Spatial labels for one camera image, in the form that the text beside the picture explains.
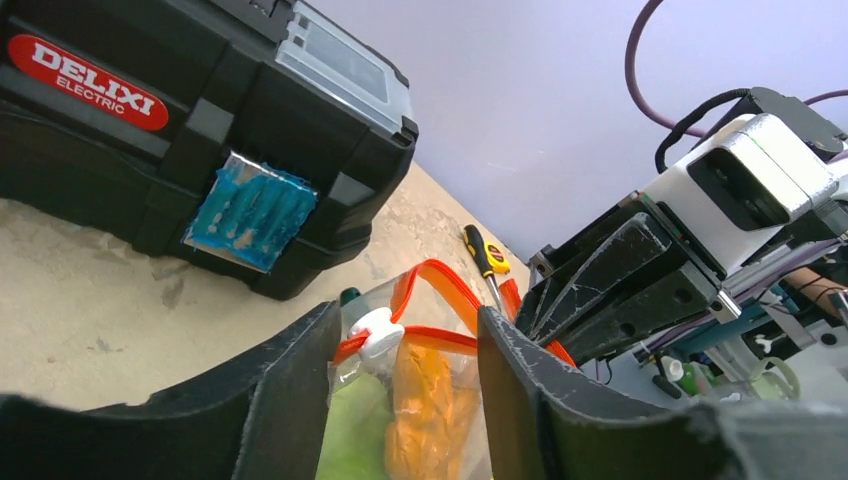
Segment yellow handled screwdriver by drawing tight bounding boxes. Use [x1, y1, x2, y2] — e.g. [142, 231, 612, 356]
[463, 224, 511, 314]

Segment orange food piece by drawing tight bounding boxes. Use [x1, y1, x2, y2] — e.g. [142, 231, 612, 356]
[384, 343, 481, 479]

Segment green handled screwdriver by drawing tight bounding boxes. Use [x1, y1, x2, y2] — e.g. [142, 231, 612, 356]
[339, 287, 361, 306]

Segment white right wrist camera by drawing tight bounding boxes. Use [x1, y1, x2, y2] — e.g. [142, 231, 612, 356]
[644, 113, 839, 274]

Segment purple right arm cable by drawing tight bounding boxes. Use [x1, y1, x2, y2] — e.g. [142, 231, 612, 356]
[623, 0, 848, 140]

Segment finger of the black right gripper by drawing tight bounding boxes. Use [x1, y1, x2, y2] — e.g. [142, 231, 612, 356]
[516, 211, 689, 345]

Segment clear zip bag orange zipper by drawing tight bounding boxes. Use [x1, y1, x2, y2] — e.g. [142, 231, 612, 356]
[317, 259, 492, 479]

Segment black toolbox clear lids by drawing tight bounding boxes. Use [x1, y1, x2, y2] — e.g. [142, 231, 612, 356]
[1, 1, 419, 300]

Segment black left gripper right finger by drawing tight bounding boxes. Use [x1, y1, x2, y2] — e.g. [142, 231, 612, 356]
[478, 307, 847, 479]

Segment green cabbage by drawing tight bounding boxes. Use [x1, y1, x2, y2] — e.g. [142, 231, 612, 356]
[316, 374, 393, 480]

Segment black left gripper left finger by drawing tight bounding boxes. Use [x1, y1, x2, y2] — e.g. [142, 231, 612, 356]
[1, 301, 341, 479]

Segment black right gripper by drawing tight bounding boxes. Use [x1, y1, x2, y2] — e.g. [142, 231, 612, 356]
[529, 86, 848, 366]

